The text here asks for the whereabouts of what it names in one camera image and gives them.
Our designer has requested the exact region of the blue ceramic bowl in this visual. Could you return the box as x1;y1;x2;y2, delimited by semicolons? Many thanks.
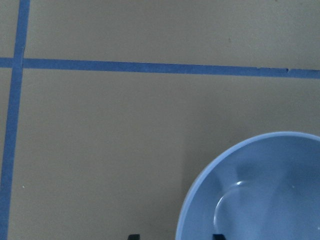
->
175;131;320;240

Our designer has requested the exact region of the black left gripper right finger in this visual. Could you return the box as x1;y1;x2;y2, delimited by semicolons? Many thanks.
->
212;234;226;240

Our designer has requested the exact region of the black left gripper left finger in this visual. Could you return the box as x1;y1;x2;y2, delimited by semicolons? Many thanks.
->
127;234;141;240

